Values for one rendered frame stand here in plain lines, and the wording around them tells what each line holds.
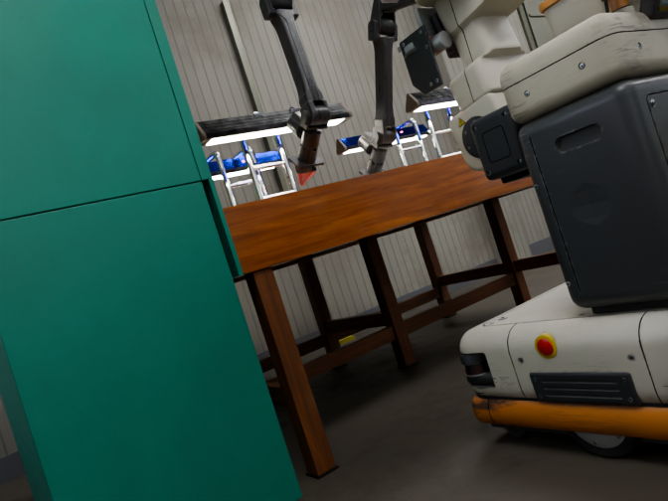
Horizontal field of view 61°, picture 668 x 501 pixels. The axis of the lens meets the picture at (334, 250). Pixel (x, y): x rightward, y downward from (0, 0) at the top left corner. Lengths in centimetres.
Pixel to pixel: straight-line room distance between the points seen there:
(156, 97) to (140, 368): 66
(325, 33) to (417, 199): 292
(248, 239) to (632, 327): 93
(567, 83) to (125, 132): 98
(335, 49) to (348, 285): 183
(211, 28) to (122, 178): 285
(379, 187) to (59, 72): 94
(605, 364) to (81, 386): 107
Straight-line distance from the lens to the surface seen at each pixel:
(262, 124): 202
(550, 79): 118
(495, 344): 136
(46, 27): 156
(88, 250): 139
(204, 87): 398
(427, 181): 196
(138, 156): 147
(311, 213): 165
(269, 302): 156
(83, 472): 138
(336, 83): 451
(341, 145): 290
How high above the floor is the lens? 55
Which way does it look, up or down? 1 degrees up
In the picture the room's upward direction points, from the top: 18 degrees counter-clockwise
